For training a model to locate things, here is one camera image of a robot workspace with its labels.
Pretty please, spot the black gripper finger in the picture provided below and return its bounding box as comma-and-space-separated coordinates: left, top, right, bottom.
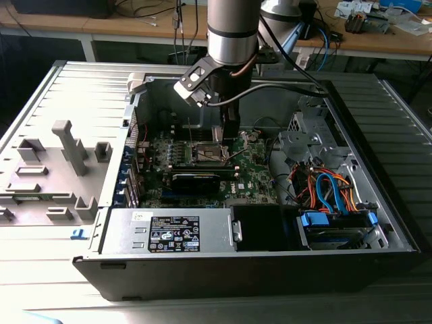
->
219, 100, 241, 140

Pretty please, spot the metal socket cover frame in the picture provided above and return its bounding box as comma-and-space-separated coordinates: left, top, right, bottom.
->
222, 130, 250, 159

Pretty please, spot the CPU socket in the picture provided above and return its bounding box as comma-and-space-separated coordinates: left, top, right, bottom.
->
190, 139, 235, 167

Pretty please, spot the black RAM slot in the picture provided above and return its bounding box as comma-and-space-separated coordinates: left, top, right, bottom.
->
171, 125, 213, 134
172, 167, 235, 174
171, 133, 213, 141
172, 162, 234, 169

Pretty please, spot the dark CPU cooler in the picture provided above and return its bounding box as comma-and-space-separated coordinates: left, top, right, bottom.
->
344, 9, 365, 34

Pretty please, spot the green motherboard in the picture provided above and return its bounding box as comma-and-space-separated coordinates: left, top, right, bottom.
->
138, 128, 281, 209

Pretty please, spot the black graphics card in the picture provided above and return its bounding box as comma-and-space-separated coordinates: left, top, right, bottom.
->
171, 173, 221, 196

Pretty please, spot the silver metal drive cage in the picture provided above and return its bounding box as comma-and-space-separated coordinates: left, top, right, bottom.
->
277, 93, 354, 171

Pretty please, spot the beige plastic block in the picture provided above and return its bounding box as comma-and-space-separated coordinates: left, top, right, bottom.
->
126, 72, 147, 96

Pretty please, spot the black monitor stand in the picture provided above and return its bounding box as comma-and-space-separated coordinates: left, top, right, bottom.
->
298, 0, 321, 41

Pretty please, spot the wooden desk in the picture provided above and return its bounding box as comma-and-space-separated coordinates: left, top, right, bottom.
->
292, 0, 432, 74
0, 2, 209, 63

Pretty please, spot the grey power supply unit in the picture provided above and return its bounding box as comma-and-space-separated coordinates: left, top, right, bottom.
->
99, 208, 237, 254

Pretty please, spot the grey green electronic module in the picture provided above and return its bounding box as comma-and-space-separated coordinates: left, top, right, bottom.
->
362, 13, 389, 34

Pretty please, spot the hard disk in blue carrier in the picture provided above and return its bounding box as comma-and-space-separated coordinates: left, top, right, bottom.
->
296, 209, 381, 251

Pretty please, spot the black open PC case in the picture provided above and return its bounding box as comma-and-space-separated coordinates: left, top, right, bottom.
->
72, 72, 425, 302

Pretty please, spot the grey parts rack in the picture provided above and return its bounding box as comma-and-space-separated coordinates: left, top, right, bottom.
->
0, 119, 115, 227

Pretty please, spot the blue cardboard box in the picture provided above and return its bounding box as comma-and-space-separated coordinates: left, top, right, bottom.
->
379, 0, 423, 11

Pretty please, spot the black box device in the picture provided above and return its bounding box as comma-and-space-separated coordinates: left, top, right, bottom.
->
11, 0, 115, 20

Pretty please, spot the green RAM stick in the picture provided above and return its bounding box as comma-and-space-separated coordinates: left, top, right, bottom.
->
15, 192, 74, 202

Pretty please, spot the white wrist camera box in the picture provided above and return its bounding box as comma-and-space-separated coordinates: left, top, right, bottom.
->
173, 57, 219, 108

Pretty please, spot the black camera cable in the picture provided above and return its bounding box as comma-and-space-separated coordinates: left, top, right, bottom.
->
205, 82, 330, 108

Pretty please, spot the blue flat data cable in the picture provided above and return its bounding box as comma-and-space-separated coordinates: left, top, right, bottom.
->
325, 170, 352, 217
316, 173, 335, 214

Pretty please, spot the orange power wire bundle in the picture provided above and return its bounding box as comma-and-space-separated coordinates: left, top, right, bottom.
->
290, 165, 361, 214

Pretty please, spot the small blue plastic bracket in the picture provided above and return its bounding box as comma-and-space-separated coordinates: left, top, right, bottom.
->
70, 227, 90, 241

